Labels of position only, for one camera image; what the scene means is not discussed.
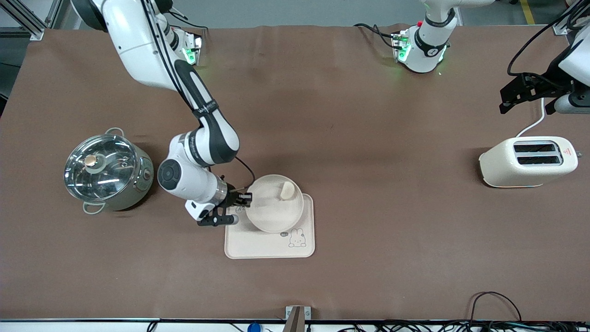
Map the round beige plate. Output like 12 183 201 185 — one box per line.
245 174 304 233

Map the beige rabbit print tray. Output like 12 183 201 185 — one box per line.
224 194 315 259

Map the cream two-slot toaster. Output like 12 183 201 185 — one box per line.
478 136 582 188

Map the steel pot with glass lid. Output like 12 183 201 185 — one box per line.
64 128 154 215

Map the glass pot lid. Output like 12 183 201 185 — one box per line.
64 134 139 202

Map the brown table cover mat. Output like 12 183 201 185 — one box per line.
0 24 590 322

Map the white toaster power cable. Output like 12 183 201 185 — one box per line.
515 98 547 138

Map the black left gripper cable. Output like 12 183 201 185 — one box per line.
507 5 577 77

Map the aluminium frame profile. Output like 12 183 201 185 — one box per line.
551 0 590 36
0 0 63 41

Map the grey metal camera bracket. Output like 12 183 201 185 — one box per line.
285 306 311 332

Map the black left arm base cable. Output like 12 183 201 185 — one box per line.
354 23 398 49

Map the black arm base cable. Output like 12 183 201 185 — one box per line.
354 23 398 49
168 9 209 47

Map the black right arm base cable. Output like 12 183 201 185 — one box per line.
168 9 209 47

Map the black looped cable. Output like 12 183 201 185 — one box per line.
469 291 522 323

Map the black cable bundle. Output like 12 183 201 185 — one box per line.
336 320 590 332

